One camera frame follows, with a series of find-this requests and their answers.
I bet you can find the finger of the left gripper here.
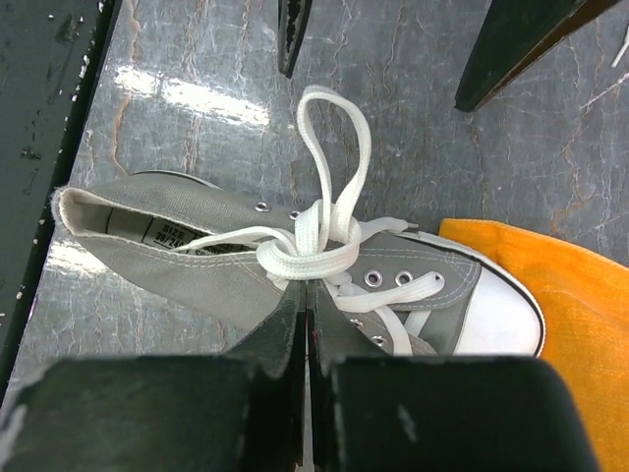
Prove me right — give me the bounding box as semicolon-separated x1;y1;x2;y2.
455;0;618;112
277;0;313;78

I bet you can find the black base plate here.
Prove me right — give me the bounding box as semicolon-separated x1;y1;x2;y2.
1;1;122;384

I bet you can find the orange mickey mouse pillow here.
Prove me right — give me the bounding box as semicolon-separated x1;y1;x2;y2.
439;218;628;471

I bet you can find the grey sneaker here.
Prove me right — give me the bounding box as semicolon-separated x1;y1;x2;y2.
53;171;545;357

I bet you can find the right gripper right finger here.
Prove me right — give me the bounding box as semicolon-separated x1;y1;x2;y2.
307;282;600;471

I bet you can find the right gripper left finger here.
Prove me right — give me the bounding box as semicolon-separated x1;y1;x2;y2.
1;282;303;471

